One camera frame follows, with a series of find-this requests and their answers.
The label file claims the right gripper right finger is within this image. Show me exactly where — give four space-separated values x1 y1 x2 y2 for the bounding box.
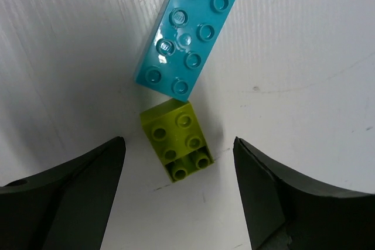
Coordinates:
233 138 374 249

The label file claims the long cyan lego brick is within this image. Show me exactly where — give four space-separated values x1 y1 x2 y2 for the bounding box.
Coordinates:
135 0 235 101

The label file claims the lime lego brick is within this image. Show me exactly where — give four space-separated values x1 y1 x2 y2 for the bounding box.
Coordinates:
140 99 214 183

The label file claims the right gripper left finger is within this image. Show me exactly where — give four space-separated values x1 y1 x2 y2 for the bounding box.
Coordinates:
1 136 126 249

